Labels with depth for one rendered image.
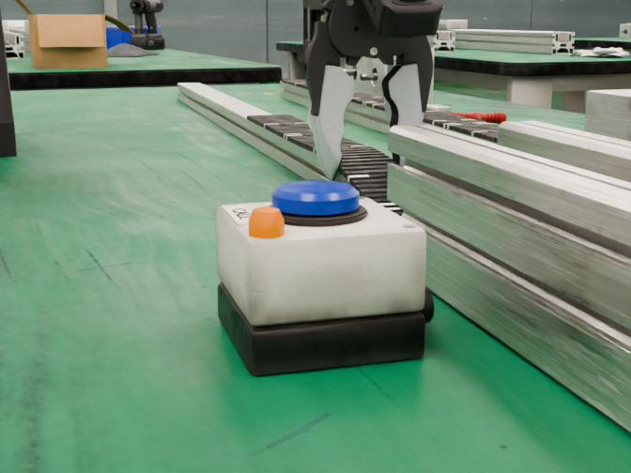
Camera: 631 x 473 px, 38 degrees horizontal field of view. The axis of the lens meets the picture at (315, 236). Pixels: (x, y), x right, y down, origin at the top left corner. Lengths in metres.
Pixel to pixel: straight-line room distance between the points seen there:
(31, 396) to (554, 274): 0.22
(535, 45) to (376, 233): 3.42
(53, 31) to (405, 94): 2.06
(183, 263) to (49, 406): 0.22
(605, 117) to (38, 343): 0.43
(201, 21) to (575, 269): 11.58
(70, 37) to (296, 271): 2.37
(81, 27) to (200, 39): 9.19
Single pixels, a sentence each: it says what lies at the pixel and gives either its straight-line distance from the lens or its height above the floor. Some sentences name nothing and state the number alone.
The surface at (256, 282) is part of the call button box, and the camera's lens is 0.38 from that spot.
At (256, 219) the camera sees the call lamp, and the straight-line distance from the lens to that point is 0.38.
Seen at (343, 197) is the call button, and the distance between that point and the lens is 0.40.
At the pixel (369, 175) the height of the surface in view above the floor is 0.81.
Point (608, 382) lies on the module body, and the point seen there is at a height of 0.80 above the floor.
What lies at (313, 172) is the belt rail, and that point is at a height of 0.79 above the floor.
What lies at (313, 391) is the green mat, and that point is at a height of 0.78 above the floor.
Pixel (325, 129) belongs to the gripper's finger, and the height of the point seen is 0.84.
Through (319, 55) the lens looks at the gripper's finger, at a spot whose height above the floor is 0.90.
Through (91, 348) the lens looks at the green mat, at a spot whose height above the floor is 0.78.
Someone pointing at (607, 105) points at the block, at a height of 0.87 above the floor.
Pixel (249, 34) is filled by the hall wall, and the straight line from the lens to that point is 12.08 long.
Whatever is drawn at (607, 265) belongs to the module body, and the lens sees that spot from 0.35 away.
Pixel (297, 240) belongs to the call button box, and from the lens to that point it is 0.38.
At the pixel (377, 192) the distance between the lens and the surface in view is 0.69.
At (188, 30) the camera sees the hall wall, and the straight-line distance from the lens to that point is 11.87.
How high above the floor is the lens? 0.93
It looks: 14 degrees down
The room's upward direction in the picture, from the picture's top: straight up
